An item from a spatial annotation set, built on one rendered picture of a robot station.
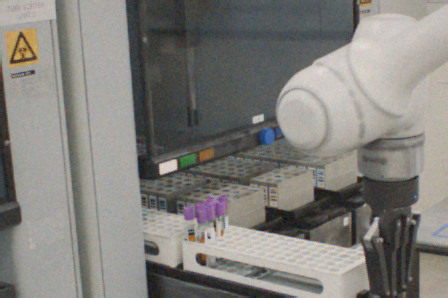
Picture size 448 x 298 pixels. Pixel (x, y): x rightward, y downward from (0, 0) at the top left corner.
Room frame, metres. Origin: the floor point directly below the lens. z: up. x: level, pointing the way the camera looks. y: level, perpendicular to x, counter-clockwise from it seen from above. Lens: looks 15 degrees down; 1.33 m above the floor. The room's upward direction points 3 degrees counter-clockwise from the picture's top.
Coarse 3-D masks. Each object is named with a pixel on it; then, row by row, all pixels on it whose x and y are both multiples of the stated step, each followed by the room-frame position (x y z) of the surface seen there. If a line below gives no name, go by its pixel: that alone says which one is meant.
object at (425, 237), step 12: (444, 204) 1.69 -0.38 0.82; (432, 216) 1.62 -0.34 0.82; (444, 216) 1.62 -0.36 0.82; (420, 228) 1.55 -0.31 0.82; (432, 228) 1.55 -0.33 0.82; (444, 228) 1.55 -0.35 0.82; (420, 240) 1.49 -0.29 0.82; (432, 240) 1.49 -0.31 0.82; (444, 240) 1.49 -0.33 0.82; (432, 252) 1.47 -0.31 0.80; (444, 252) 1.46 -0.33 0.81
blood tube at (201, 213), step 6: (198, 210) 1.40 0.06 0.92; (204, 210) 1.40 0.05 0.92; (198, 216) 1.39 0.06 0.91; (204, 216) 1.39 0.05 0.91; (198, 222) 1.39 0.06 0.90; (204, 222) 1.39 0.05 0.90; (198, 228) 1.40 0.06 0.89; (204, 228) 1.40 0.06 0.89; (204, 234) 1.40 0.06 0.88; (204, 240) 1.40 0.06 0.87; (204, 258) 1.40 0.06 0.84; (204, 264) 1.40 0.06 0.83
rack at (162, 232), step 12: (144, 216) 1.56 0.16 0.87; (156, 216) 1.55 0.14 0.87; (168, 216) 1.56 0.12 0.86; (180, 216) 1.55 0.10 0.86; (144, 228) 1.50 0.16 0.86; (156, 228) 1.49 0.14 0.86; (168, 228) 1.49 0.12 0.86; (180, 228) 1.49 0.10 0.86; (144, 240) 1.60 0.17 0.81; (156, 240) 1.45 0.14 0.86; (168, 240) 1.44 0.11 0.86; (180, 240) 1.45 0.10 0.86; (156, 252) 1.53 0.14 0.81; (168, 252) 1.44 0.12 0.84; (180, 252) 1.45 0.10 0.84; (168, 264) 1.44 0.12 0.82
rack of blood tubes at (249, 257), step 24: (216, 240) 1.41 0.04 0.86; (240, 240) 1.40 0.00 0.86; (264, 240) 1.41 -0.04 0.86; (288, 240) 1.40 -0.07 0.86; (192, 264) 1.40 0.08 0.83; (216, 264) 1.41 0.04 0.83; (240, 264) 1.40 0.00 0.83; (264, 264) 1.31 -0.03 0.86; (288, 264) 1.29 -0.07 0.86; (312, 264) 1.28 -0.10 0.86; (336, 264) 1.27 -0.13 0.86; (360, 264) 1.27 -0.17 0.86; (264, 288) 1.32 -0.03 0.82; (288, 288) 1.29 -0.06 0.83; (312, 288) 1.33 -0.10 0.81; (336, 288) 1.24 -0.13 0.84; (360, 288) 1.27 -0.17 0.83
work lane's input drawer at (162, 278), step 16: (160, 272) 1.44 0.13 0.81; (176, 272) 1.42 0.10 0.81; (192, 272) 1.40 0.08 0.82; (160, 288) 1.43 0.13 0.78; (176, 288) 1.41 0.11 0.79; (192, 288) 1.38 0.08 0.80; (208, 288) 1.36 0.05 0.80; (224, 288) 1.36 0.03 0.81; (240, 288) 1.34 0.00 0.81; (256, 288) 1.32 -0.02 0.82
